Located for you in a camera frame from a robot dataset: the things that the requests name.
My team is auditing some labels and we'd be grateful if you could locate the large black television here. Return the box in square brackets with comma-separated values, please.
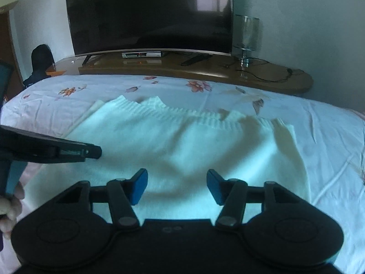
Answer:
[66, 0, 233, 55]

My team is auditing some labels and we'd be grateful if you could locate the black lamp cable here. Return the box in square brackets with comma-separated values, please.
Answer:
[222, 56, 306, 84]

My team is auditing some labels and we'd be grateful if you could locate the silver set-top box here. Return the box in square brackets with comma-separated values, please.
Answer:
[121, 51, 163, 59]

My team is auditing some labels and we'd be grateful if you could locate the wooden TV console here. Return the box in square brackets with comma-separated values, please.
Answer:
[54, 51, 314, 95]

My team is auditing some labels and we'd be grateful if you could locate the pink blanket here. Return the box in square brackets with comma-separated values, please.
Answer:
[350, 110, 365, 120]

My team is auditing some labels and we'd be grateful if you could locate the glass table lamp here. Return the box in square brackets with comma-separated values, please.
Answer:
[232, 14, 260, 69]

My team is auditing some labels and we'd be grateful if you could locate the person's left hand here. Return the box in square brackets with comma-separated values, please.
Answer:
[1, 182, 25, 239]

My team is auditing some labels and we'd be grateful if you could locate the floral white bed sheet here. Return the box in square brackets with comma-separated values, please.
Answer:
[1, 75, 364, 273]

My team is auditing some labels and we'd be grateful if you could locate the white knitted sweater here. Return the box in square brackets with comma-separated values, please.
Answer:
[25, 97, 310, 220]

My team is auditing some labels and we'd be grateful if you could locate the brown wooden door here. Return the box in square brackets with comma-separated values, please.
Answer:
[0, 12, 23, 101]

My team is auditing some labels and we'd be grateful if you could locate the orange stool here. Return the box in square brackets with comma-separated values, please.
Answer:
[46, 65, 67, 77]

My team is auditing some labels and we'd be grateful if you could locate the chair with dark clothes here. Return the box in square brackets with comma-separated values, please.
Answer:
[23, 44, 55, 88]

